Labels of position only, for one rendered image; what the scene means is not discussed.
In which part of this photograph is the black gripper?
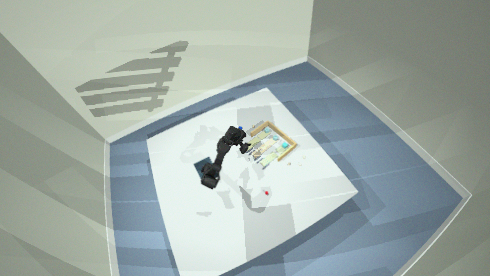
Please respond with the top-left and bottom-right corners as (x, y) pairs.
(232, 137), (251, 154)

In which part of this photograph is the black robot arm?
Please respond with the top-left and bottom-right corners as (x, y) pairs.
(200, 126), (246, 189)

